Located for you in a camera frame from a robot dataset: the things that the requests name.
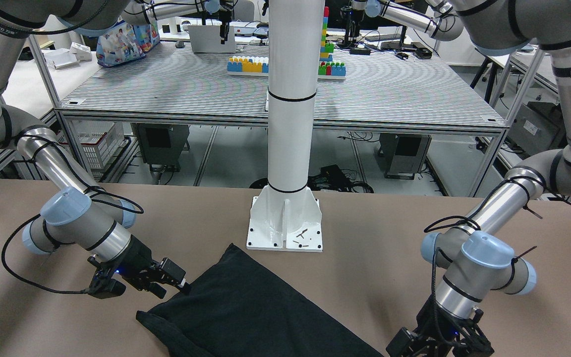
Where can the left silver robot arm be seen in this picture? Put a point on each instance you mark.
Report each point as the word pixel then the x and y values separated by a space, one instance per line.
pixel 475 260

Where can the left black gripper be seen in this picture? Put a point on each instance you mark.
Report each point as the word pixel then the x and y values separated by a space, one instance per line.
pixel 427 320

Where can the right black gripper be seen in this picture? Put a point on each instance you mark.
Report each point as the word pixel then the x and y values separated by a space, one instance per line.
pixel 141 258

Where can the colourful toy block set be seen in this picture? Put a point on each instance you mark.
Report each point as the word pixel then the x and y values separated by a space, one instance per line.
pixel 297 45

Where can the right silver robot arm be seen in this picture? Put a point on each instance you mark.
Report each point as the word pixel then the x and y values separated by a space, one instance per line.
pixel 82 213

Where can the black printed t-shirt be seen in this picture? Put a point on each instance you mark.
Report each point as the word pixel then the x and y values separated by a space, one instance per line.
pixel 239 308

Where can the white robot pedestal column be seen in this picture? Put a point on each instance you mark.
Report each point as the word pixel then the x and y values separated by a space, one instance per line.
pixel 286 216

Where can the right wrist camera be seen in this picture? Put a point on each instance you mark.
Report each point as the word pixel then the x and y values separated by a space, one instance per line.
pixel 103 285

